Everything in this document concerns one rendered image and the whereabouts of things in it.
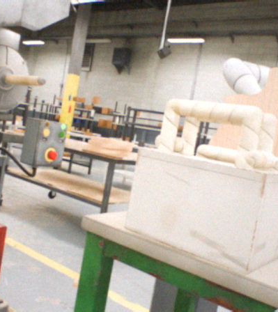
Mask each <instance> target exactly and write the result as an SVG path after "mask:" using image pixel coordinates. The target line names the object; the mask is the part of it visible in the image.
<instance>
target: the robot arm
mask: <svg viewBox="0 0 278 312"><path fill-rule="evenodd" d="M269 70H270V68H268V67H265V66H262V65H256V64H253V63H248V62H245V61H243V62H242V61H241V60H240V59H237V58H230V59H229V60H227V61H225V64H224V67H223V75H224V78H225V80H226V82H227V84H228V85H229V87H230V88H231V89H232V90H234V91H235V92H236V93H237V94H241V93H244V94H246V95H253V94H256V93H258V92H261V91H262V90H263V89H264V86H265V85H266V82H267V80H268V73H269Z"/></svg>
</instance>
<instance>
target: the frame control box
mask: <svg viewBox="0 0 278 312"><path fill-rule="evenodd" d="M45 122H46V120H41V119H37V118H29V117H28V118H27V120H26V128H25V133H24V140H23V145H22V154H21V157H20V162H21V163H24V164H28V165H30V166H32V169H33V173H32V174H31V173H29V172H28V171H27V170H26V169H25V168H24V167H23V166H22V165H21V164H20V162H19V161H18V160H17V159H16V158H15V157H14V156H13V155H12V154H11V153H10V152H9V151H8V150H7V149H5V148H3V147H0V150H2V151H4V152H5V154H7V155H8V156H9V157H10V158H11V159H12V160H13V161H14V163H16V165H18V166H19V168H20V169H21V170H22V171H23V172H24V173H25V174H26V175H27V176H30V177H34V176H36V171H37V169H38V167H39V166H44V167H61V164H62V159H63V152H64V148H65V140H66V135H67V131H68V124H65V126H66V127H65V129H64V130H61V124H62V123H57V122H52V121H50V126H49V127H48V128H46V127H45ZM46 129H47V130H49V135H47V136H45V135H44V133H43V132H44V131H45V130H46ZM60 132H65V136H64V137H63V138H61V137H60V136H59V134H60ZM52 151H54V152H56V154H57V157H56V159H55V160H51V159H50V158H49V154H50V152H52Z"/></svg>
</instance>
